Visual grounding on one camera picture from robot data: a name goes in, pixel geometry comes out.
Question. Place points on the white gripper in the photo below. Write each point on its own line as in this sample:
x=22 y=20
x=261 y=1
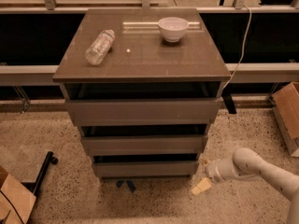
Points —
x=212 y=173

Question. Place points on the grey bottom drawer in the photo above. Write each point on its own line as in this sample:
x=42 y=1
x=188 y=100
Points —
x=142 y=169

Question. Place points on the grey drawer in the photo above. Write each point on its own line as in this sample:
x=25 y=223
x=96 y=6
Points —
x=144 y=145
x=142 y=112
x=142 y=169

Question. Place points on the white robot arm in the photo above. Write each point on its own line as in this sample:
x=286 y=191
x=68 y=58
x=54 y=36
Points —
x=245 y=165

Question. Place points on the grey middle drawer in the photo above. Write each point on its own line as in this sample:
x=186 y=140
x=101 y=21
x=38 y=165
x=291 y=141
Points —
x=144 y=145

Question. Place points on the grey top drawer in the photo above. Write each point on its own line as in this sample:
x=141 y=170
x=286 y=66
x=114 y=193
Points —
x=142 y=112

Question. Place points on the grey three-drawer cabinet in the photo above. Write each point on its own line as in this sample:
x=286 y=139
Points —
x=142 y=65

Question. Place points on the cardboard box on right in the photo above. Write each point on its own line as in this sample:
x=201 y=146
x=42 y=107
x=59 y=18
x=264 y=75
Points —
x=286 y=111

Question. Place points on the cardboard box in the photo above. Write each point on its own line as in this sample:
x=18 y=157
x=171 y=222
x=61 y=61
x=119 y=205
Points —
x=16 y=201
x=286 y=111

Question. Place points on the white ceramic bowl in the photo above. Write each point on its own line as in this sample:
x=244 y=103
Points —
x=173 y=29

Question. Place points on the clear plastic water bottle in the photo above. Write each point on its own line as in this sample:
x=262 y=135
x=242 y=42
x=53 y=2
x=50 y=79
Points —
x=98 y=50

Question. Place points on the black cart leg with caster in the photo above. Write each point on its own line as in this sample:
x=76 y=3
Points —
x=35 y=186

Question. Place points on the cardboard box bottom left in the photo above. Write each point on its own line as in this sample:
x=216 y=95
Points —
x=16 y=201

